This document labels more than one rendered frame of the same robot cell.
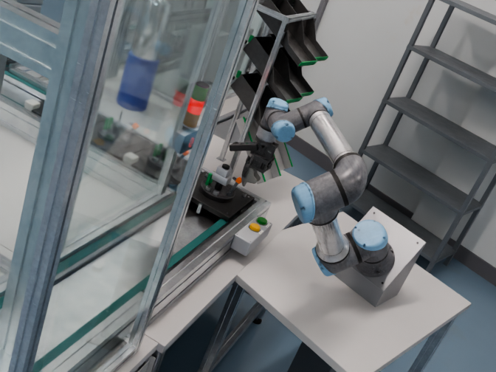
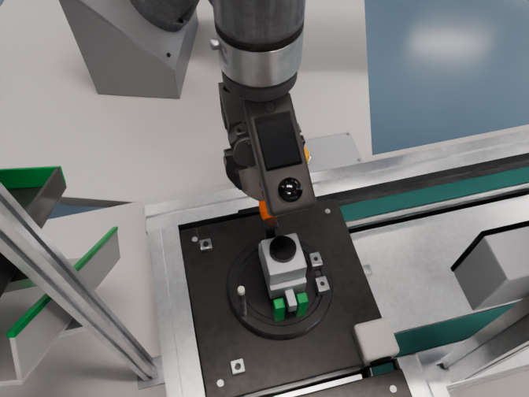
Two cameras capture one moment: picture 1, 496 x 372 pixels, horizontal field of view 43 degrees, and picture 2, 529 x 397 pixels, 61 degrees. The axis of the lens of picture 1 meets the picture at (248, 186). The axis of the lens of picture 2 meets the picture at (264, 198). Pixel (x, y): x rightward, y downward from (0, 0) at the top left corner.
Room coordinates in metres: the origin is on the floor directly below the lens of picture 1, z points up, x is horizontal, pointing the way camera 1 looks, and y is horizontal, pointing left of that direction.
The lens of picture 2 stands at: (2.31, 0.29, 1.55)
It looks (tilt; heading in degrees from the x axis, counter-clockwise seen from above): 57 degrees down; 241
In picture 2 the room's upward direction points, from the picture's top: straight up
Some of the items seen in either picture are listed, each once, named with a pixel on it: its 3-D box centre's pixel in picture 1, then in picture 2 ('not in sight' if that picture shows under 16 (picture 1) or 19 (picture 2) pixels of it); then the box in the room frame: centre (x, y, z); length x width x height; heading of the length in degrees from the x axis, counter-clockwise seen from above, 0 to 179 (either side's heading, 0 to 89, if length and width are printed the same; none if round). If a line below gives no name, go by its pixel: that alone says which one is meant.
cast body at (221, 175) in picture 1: (221, 172); (284, 268); (2.18, 0.12, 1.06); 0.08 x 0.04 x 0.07; 75
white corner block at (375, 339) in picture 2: not in sight; (374, 342); (2.11, 0.23, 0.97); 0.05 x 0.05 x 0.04; 74
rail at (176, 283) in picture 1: (213, 249); (412, 181); (1.87, 0.03, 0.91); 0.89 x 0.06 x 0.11; 164
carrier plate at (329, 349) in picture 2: (215, 195); (279, 290); (2.18, 0.10, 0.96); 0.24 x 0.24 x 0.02; 74
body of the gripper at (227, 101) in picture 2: (261, 153); (258, 104); (2.15, 0.00, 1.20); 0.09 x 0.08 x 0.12; 74
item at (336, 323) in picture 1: (348, 281); (164, 72); (2.12, -0.50, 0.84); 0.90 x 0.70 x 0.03; 146
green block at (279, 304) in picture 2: not in sight; (279, 310); (2.20, 0.14, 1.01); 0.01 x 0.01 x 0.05; 74
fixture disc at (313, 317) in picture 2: (217, 190); (279, 285); (2.18, 0.10, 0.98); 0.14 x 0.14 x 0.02
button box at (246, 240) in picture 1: (252, 235); (295, 168); (2.04, -0.08, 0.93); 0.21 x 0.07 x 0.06; 164
